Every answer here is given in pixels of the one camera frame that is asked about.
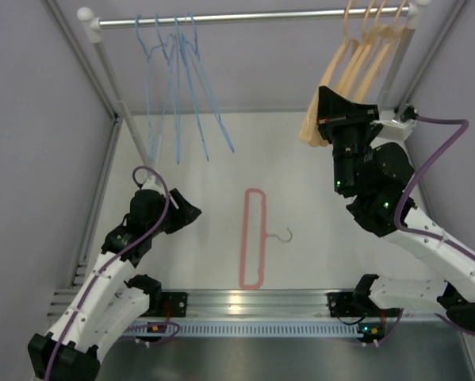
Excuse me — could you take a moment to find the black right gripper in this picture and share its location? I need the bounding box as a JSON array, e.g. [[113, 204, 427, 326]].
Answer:
[[318, 87, 382, 196]]

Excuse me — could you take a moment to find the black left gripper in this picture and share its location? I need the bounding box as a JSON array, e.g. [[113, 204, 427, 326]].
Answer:
[[147, 188, 201, 237]]

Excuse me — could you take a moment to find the beige plastic hanger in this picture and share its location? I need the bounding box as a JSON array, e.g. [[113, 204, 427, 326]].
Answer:
[[336, 1, 389, 102], [298, 1, 358, 148], [332, 1, 376, 95], [352, 1, 407, 103]]

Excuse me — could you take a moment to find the pink plastic hanger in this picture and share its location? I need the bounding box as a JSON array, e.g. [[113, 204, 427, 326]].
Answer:
[[239, 188, 293, 291]]

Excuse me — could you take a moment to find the blue wire hanger four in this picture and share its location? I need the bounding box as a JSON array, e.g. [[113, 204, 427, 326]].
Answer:
[[182, 13, 235, 153]]

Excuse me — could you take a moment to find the blue wire hanger two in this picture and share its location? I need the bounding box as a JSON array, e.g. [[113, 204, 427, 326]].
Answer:
[[155, 17, 181, 164]]

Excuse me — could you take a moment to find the blue wire hanger one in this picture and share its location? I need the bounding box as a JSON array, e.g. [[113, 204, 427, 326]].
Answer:
[[135, 14, 162, 137]]

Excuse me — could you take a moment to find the blue wire hanger three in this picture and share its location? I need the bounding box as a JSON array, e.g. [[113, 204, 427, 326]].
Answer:
[[174, 18, 209, 161]]

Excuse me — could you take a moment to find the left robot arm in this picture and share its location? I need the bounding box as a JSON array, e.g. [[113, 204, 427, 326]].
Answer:
[[28, 189, 202, 380]]

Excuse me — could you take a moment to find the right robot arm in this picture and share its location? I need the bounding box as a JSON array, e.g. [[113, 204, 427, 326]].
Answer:
[[316, 86, 475, 337]]

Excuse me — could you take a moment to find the white right rack pole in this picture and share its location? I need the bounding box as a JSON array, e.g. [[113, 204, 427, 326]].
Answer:
[[377, 0, 431, 111]]

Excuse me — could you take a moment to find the silver horizontal rack rod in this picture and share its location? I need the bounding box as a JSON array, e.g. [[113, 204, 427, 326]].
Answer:
[[96, 5, 413, 29]]

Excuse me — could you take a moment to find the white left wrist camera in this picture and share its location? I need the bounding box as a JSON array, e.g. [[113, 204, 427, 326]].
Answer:
[[141, 176, 164, 194]]

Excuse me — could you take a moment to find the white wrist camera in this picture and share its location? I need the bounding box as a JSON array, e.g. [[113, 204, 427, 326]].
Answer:
[[141, 176, 164, 194], [373, 104, 417, 142]]

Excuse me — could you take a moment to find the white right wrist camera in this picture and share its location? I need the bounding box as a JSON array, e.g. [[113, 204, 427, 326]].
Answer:
[[373, 104, 417, 142]]

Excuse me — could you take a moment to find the aluminium front rail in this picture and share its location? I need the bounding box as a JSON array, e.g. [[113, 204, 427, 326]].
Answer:
[[48, 288, 475, 318]]

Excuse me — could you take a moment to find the white slotted cable duct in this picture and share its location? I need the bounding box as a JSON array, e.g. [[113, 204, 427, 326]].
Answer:
[[123, 321, 379, 338]]

